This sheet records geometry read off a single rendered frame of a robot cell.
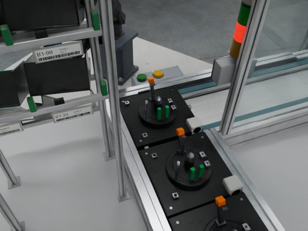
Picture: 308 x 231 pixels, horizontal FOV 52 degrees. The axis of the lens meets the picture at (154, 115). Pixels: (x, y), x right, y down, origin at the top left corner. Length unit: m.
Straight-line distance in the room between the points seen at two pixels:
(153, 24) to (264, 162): 2.61
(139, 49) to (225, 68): 0.79
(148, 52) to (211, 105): 0.50
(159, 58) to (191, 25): 2.05
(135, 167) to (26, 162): 0.40
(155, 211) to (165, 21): 2.91
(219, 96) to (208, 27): 2.33
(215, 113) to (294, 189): 0.38
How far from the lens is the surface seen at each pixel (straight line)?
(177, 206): 0.91
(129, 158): 1.01
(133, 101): 1.17
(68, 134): 1.24
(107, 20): 0.60
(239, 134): 1.16
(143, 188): 0.95
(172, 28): 3.50
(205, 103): 1.26
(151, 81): 1.10
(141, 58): 1.57
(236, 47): 0.90
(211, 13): 3.87
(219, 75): 0.93
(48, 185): 1.12
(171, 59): 1.56
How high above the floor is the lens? 1.77
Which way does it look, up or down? 46 degrees down
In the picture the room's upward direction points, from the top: 2 degrees clockwise
